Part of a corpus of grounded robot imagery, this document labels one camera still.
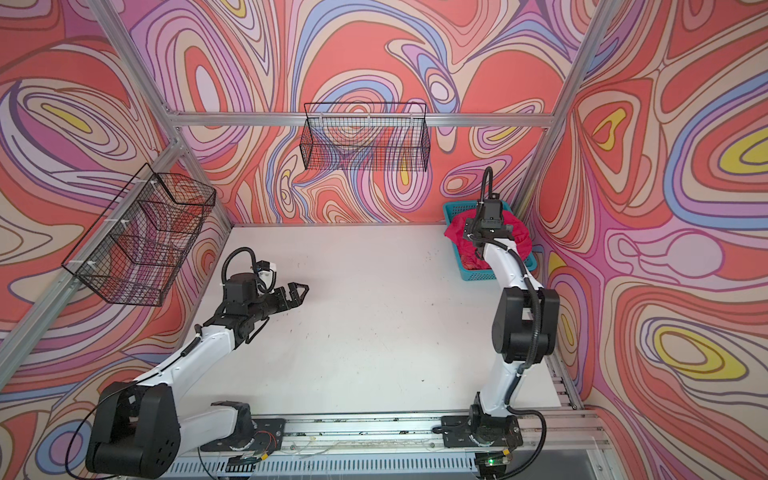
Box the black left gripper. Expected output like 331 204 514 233
247 282 310 324

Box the magenta t shirt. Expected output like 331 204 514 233
444 202 537 272

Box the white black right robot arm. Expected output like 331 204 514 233
434 167 560 452

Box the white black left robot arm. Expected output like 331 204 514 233
81 247 310 479

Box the teal plastic basket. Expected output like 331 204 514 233
442 200 537 281

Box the aluminium horizontal back bar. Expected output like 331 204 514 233
167 111 556 128

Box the black wire basket back wall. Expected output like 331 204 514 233
300 101 431 172

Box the black wire basket wall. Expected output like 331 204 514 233
61 164 216 307
300 101 431 172

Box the black wire basket left wall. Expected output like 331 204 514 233
61 164 216 307

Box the aluminium left wall bar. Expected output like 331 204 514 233
1 140 181 386

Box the aluminium frame corner post left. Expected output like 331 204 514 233
89 0 235 229

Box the aluminium frame corner post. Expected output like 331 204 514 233
89 0 235 229
512 0 623 218

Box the aluminium frame corner post right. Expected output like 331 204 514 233
512 0 623 218

